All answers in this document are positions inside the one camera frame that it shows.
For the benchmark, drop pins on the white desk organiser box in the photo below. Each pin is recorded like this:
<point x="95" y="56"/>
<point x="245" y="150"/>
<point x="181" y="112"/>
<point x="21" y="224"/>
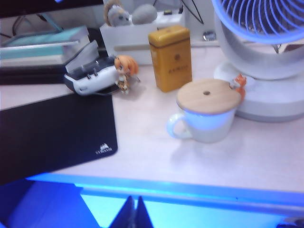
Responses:
<point x="128" y="38"/>

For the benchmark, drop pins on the yellow tin box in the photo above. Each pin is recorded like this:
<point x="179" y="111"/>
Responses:
<point x="171" y="59"/>

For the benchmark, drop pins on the teal book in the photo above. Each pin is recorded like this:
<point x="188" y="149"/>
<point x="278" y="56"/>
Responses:
<point x="28" y="54"/>

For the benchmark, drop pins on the orange-haired anime girl figurine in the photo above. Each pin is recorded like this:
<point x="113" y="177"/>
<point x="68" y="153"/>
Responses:
<point x="126" y="64"/>

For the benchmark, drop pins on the grey plush toy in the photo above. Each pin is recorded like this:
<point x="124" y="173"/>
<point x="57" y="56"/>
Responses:
<point x="143" y="14"/>

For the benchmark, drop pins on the white drawer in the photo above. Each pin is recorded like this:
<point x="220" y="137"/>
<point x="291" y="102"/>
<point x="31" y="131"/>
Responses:
<point x="190" y="213"/>

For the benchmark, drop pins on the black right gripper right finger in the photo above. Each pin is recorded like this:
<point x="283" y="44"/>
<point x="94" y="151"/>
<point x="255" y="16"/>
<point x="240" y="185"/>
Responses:
<point x="143" y="216"/>

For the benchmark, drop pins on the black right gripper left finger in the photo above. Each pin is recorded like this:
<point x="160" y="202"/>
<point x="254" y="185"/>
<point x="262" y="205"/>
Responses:
<point x="127" y="216"/>

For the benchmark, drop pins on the small chrome metal object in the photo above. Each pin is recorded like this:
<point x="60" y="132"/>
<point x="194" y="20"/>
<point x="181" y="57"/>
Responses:
<point x="209" y="35"/>

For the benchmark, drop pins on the white ceramic mug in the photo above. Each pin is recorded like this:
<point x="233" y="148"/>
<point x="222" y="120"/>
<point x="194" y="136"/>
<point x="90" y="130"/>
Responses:
<point x="209" y="128"/>

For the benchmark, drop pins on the small orange fox figurine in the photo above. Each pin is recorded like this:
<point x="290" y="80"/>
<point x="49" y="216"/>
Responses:
<point x="241" y="89"/>

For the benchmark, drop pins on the beige plush animal toy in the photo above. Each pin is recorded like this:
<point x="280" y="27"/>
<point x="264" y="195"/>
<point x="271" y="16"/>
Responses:
<point x="118" y="14"/>

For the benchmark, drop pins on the white drawer cabinet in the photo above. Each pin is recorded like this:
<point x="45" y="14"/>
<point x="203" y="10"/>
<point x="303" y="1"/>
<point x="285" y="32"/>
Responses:
<point x="190" y="196"/>

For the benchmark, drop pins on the round wooden mug lid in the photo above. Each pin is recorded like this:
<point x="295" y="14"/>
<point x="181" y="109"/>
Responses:
<point x="206" y="99"/>

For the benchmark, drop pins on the white grey handheld device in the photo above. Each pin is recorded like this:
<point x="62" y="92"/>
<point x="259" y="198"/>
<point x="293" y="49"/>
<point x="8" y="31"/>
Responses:
<point x="95" y="80"/>

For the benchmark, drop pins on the large white desk fan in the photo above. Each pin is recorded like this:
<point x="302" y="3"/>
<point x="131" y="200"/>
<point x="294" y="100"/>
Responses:
<point x="261" y="104"/>

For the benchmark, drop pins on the black mouse pad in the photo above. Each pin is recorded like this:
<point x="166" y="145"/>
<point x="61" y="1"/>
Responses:
<point x="47" y="135"/>

